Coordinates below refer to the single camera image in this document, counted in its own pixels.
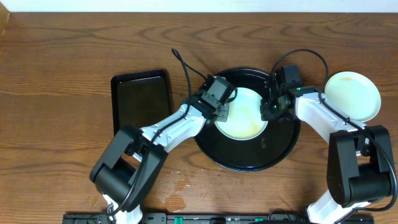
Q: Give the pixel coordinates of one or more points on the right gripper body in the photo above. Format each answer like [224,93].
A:
[272,111]

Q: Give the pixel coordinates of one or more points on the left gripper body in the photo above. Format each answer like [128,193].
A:
[222,112]

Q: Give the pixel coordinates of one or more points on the light blue plate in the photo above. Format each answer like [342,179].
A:
[354,94]
[243,121]

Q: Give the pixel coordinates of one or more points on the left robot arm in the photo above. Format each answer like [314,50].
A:
[129,166]

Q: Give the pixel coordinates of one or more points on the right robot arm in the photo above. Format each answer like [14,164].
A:
[360,169]

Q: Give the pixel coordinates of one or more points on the black round tray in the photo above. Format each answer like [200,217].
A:
[261,152]

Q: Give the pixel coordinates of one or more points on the black rectangular tray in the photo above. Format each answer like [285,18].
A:
[140,99]

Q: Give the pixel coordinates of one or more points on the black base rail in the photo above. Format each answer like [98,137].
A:
[162,218]

